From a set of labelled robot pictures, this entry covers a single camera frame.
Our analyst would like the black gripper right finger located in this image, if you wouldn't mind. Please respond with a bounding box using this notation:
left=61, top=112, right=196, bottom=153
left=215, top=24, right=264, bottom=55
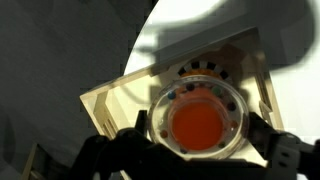
left=248, top=111, right=320, bottom=180

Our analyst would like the wooden frame stool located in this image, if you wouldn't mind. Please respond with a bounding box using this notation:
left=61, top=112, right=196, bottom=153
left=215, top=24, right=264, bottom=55
left=21, top=142, right=48, bottom=180

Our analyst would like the light wooden tray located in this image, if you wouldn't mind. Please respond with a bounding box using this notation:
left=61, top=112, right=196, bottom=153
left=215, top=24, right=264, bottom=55
left=79, top=26, right=285, bottom=168

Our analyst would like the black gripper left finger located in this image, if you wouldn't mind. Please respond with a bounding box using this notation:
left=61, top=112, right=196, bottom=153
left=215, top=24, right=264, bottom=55
left=69, top=109, right=201, bottom=180

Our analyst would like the orange ring holder checkered base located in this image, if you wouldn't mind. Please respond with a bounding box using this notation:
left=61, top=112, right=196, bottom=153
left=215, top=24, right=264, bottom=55
left=166, top=59, right=235, bottom=152

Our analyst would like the clear ring with coloured beads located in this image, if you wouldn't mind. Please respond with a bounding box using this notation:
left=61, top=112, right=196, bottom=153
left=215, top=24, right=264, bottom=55
left=147, top=74, right=251, bottom=161

